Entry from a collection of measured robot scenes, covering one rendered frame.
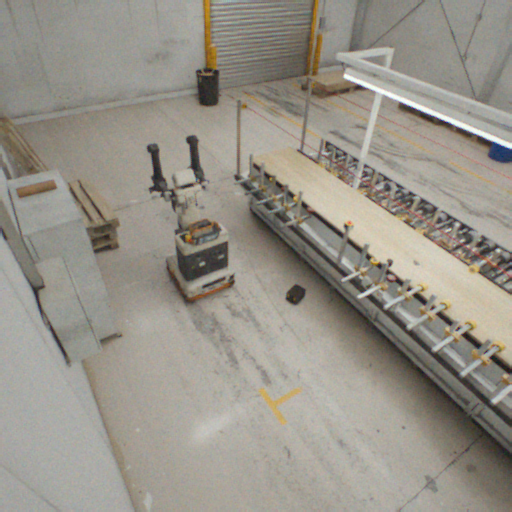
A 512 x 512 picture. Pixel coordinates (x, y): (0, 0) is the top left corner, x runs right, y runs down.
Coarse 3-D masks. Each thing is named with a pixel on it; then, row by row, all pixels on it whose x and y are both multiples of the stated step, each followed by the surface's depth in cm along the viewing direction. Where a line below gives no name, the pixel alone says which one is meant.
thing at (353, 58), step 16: (384, 48) 354; (352, 64) 323; (368, 64) 310; (384, 64) 369; (400, 80) 290; (416, 80) 283; (432, 96) 272; (448, 96) 262; (480, 112) 248; (496, 112) 240; (368, 128) 414; (368, 144) 425
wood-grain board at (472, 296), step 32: (256, 160) 504; (288, 160) 507; (320, 192) 451; (352, 192) 454; (384, 224) 408; (384, 256) 369; (416, 256) 371; (448, 256) 373; (448, 288) 340; (480, 288) 341; (480, 320) 313
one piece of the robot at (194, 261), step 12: (180, 240) 388; (192, 240) 383; (216, 240) 399; (180, 252) 396; (192, 252) 391; (204, 252) 400; (216, 252) 411; (180, 264) 412; (192, 264) 402; (204, 264) 412; (216, 264) 422; (192, 276) 413
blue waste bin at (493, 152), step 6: (492, 144) 729; (498, 144) 713; (492, 150) 728; (498, 150) 716; (504, 150) 709; (510, 150) 705; (492, 156) 731; (498, 156) 721; (504, 156) 716; (510, 156) 715; (498, 162) 727; (504, 162) 724; (510, 162) 728
